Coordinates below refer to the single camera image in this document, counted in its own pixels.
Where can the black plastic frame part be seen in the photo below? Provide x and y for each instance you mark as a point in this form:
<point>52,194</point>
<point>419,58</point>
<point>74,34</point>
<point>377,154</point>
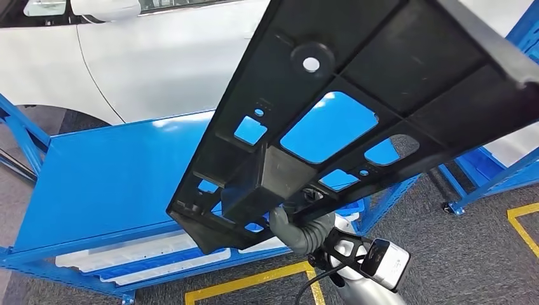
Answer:
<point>379,42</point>

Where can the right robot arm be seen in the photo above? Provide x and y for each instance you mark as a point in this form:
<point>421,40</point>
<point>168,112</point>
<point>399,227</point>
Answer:
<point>370,294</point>

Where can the blue metal shelf rack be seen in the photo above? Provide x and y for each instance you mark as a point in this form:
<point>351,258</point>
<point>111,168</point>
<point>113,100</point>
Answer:
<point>105,177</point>

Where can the blue wheeled shelf rack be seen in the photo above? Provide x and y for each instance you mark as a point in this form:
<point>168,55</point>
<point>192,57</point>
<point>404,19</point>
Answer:
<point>476,172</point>

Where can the white car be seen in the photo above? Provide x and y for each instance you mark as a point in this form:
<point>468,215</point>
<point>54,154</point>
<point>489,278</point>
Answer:
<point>147,63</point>

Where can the clear plastic bin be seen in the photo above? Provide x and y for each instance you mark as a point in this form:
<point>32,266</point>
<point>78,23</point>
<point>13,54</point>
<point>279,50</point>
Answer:
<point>126,250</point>

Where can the large white plastic bin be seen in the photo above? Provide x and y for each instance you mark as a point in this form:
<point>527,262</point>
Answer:
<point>518,145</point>

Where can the black camera bracket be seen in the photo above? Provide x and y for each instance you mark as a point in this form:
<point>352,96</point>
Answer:
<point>337,235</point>

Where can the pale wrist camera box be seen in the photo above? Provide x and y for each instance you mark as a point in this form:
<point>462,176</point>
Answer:
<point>391,265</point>

